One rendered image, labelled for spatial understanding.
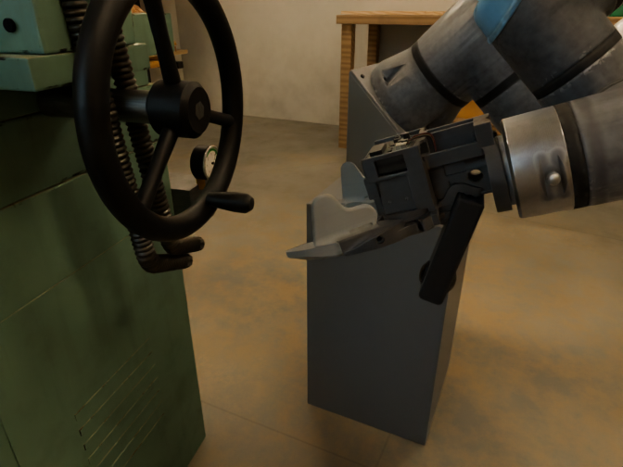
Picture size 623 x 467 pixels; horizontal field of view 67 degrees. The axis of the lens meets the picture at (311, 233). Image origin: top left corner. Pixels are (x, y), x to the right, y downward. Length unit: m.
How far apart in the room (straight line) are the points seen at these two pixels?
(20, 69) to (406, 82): 0.61
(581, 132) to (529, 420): 1.00
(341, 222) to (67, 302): 0.41
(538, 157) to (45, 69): 0.44
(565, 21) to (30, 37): 0.49
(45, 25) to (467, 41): 0.61
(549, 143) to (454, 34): 0.49
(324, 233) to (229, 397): 0.91
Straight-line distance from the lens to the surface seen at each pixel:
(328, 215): 0.43
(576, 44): 0.53
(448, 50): 0.87
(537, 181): 0.41
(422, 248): 0.90
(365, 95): 0.90
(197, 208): 0.58
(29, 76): 0.51
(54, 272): 0.68
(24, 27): 0.53
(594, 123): 0.42
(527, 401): 1.38
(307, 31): 4.04
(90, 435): 0.83
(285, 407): 1.26
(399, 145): 0.43
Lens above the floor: 0.91
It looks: 26 degrees down
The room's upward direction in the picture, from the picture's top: straight up
